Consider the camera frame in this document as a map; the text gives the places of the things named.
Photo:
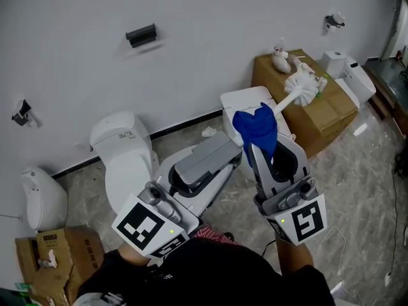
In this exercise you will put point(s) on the black and white plastic bracket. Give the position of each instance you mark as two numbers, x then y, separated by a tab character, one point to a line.
22	113

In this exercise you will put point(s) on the crumpled white tissue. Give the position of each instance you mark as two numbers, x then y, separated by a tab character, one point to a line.
208	132

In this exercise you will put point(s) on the plain brown cardboard box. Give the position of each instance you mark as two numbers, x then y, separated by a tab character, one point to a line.
318	120

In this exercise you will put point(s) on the white rectangular platform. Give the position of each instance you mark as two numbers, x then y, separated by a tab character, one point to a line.
339	290

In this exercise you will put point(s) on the dark brown-edged floor ledge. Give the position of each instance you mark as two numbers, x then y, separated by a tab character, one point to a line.
392	81

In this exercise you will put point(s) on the small white bottle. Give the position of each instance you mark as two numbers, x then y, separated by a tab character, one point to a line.
51	260

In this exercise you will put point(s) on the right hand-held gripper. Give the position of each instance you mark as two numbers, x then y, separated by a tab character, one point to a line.
306	222

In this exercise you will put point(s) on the white toilet with tank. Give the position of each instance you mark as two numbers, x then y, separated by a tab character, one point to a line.
127	158

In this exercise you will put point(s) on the grey door frame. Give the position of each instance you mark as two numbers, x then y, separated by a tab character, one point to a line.
395	27

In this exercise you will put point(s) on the person's left forearm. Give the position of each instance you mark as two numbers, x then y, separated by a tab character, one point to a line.
134	253

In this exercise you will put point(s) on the white flat-lid smart toilet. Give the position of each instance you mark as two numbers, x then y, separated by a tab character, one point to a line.
245	100

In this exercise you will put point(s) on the clear bottle green cap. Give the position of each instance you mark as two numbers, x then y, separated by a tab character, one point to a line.
24	286

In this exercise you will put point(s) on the white plug adapter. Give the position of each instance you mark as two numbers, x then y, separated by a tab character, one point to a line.
388	279

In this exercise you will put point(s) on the dark window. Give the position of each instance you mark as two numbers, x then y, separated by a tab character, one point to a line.
8	298

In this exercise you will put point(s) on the red checked trousers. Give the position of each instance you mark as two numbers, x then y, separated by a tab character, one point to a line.
210	233

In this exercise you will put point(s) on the grey wall bracket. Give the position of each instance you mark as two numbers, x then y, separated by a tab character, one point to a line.
334	19

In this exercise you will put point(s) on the white egg-shaped toilet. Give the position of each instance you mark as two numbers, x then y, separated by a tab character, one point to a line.
44	199

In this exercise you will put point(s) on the person's black shirt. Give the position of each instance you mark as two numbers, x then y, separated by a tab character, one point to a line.
207	276

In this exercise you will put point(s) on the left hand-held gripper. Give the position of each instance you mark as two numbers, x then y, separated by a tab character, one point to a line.
140	228

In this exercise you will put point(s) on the person's right forearm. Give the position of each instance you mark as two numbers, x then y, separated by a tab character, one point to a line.
293	257

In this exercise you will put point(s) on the person's right black slipper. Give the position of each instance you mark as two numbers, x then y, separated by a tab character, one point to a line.
228	235

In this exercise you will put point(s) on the white phone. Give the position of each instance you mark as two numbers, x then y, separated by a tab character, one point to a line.
50	301

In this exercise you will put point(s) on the large torn cardboard box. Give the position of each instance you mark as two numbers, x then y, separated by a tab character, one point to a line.
79	253

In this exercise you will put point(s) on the white square-tank toilet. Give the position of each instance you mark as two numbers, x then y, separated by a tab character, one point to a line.
357	78

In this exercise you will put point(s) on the black wall shelf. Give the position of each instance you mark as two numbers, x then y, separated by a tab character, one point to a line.
141	34

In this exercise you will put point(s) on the blue cloth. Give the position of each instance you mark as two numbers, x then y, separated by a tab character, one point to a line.
258	129

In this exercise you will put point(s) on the white fluffy bundle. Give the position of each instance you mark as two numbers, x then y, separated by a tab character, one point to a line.
282	64

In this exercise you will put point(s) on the white plastic sprayer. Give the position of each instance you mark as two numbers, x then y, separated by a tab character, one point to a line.
303	69

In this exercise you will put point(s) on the white spray bottle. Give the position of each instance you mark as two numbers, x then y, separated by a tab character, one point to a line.
280	46

